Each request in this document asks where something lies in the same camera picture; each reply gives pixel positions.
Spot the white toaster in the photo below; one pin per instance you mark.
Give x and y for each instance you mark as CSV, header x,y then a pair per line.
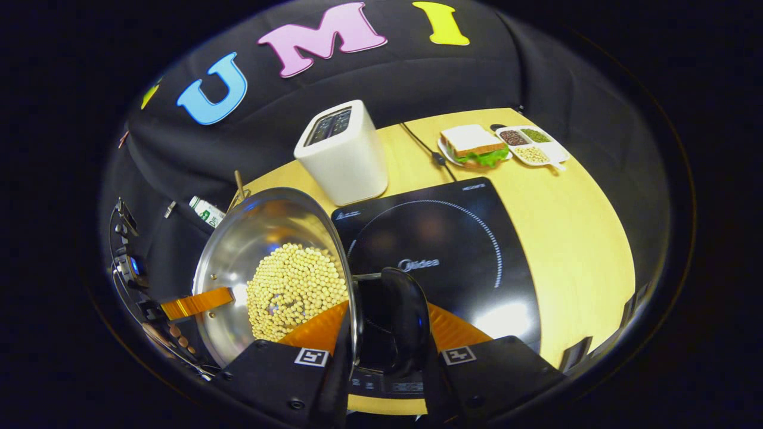
x,y
349,167

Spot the white green drink bottle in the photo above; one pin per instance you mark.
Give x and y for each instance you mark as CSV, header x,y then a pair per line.
x,y
207,211

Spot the metal clip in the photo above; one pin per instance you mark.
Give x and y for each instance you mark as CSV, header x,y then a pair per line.
x,y
170,210

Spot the white plate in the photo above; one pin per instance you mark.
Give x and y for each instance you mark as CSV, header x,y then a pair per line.
x,y
444,154

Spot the white divided dish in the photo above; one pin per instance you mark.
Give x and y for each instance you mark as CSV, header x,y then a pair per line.
x,y
560,155

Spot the black induction cooktop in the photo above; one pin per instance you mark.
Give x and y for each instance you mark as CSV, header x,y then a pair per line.
x,y
465,238

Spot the red beans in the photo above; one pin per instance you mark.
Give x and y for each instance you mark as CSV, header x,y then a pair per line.
x,y
513,137

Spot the pink clip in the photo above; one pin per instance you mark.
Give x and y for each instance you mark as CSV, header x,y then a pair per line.
x,y
123,140

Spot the sandwich with lettuce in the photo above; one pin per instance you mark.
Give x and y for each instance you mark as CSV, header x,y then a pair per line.
x,y
471,142

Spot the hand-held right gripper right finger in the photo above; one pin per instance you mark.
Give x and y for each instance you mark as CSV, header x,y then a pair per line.
x,y
438,387

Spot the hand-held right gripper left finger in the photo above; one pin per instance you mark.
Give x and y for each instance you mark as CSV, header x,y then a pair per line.
x,y
337,384

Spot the small soybean portion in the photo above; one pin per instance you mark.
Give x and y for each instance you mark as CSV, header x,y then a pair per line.
x,y
531,155

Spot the black backdrop cloth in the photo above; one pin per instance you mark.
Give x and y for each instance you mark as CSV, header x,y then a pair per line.
x,y
417,77

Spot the pile of soybeans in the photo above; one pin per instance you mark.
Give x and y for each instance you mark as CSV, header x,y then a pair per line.
x,y
292,286

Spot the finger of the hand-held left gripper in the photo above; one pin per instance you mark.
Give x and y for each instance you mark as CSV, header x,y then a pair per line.
x,y
197,302

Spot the green mung beans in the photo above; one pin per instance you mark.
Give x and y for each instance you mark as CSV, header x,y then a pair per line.
x,y
535,135

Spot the wooden stick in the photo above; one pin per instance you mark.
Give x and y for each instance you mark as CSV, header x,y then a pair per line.
x,y
239,182

